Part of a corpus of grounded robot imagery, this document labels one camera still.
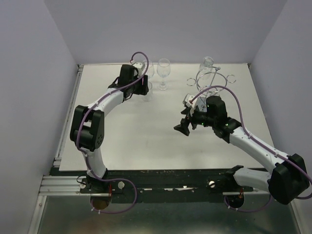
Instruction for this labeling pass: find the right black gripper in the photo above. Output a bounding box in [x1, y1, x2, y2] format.
[174, 104, 216, 136]

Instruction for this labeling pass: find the clear wine glass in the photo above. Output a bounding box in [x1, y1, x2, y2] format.
[143, 59, 155, 80]

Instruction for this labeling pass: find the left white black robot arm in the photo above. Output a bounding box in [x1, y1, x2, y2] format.
[70, 62, 149, 193]

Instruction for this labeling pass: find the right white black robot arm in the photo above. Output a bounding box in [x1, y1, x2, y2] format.
[174, 94, 310, 205]

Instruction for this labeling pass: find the chrome wine glass rack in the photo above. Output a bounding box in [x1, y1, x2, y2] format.
[187, 66, 236, 112]

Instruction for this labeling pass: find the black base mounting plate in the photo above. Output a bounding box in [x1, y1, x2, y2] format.
[50, 168, 253, 204]

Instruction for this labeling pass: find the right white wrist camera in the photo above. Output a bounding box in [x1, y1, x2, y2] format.
[182, 94, 197, 116]

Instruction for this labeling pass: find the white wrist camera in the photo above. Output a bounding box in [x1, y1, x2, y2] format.
[182, 94, 197, 116]
[132, 62, 145, 76]

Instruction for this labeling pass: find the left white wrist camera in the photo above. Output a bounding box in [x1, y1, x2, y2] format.
[132, 62, 145, 76]

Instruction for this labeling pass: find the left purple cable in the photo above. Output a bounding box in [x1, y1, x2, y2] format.
[75, 51, 150, 215]

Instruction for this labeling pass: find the aluminium left side rail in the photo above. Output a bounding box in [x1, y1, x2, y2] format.
[53, 64, 84, 167]

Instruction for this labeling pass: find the aluminium rail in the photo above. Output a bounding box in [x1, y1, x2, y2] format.
[39, 176, 268, 196]
[53, 64, 84, 167]

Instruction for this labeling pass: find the aluminium front rail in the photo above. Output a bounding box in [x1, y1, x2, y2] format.
[39, 176, 268, 196]

